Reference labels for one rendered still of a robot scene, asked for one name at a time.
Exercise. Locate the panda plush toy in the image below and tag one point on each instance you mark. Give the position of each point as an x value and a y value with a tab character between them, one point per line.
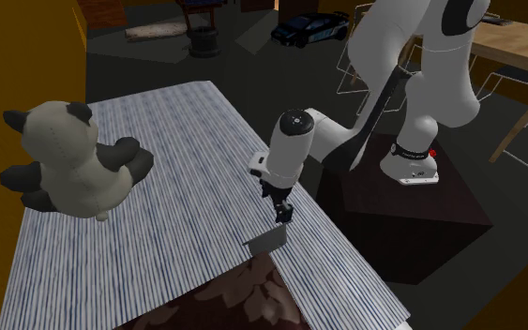
71	164

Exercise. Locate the wooden table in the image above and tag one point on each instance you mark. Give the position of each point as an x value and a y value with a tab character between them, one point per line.
515	45

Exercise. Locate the black toy car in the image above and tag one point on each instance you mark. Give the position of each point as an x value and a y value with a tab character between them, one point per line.
311	28

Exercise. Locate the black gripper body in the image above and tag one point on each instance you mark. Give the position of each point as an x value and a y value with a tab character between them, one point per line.
276	194

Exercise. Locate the dark brown robot stand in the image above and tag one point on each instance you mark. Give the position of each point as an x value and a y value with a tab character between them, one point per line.
410	215

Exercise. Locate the grey cleaver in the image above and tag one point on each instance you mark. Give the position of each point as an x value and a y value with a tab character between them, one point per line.
270	241

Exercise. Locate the beige rug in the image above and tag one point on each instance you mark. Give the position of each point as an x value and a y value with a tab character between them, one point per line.
156	31

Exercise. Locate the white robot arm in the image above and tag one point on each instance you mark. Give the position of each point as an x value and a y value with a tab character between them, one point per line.
432	91

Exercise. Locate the brown floral blanket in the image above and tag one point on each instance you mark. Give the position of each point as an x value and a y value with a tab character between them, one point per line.
240	301

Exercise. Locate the dark round stand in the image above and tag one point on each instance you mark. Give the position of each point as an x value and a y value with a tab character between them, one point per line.
204	41

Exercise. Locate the bed with striped cover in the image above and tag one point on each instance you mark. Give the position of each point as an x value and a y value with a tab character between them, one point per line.
153	219

